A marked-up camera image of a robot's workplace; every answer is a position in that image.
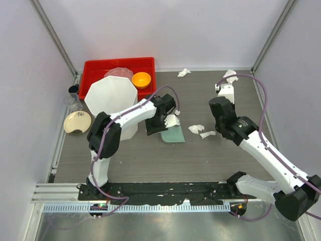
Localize clear measuring cup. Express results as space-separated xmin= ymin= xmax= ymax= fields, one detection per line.
xmin=67 ymin=93 xmax=83 ymax=112

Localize black cup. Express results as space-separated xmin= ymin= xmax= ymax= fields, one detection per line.
xmin=68 ymin=85 xmax=80 ymax=94

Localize translucent white bin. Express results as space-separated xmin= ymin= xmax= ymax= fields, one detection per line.
xmin=84 ymin=74 xmax=139 ymax=141

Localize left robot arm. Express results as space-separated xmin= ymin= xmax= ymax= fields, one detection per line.
xmin=86 ymin=94 xmax=180 ymax=200

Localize beige plate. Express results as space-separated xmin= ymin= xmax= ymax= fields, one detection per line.
xmin=63 ymin=111 xmax=91 ymax=135

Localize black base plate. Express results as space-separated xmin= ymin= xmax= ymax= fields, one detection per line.
xmin=77 ymin=181 xmax=238 ymax=206

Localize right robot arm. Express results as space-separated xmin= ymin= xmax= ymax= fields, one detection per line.
xmin=209 ymin=96 xmax=320 ymax=221

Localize pink dotted plate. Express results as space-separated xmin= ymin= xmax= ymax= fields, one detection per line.
xmin=104 ymin=67 xmax=133 ymax=79

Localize white slotted cable duct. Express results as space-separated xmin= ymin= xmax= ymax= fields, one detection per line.
xmin=43 ymin=202 xmax=231 ymax=213

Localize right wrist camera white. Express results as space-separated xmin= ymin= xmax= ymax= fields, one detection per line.
xmin=215 ymin=84 xmax=235 ymax=104

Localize green dustpan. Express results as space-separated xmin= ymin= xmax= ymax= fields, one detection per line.
xmin=160 ymin=126 xmax=186 ymax=143

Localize red plastic tray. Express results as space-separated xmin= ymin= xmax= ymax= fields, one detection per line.
xmin=78 ymin=57 xmax=157 ymax=100

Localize orange bowl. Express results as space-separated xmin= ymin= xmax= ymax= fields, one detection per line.
xmin=131 ymin=72 xmax=151 ymax=89

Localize large paper scrap top right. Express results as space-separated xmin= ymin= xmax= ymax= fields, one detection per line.
xmin=223 ymin=69 xmax=239 ymax=84

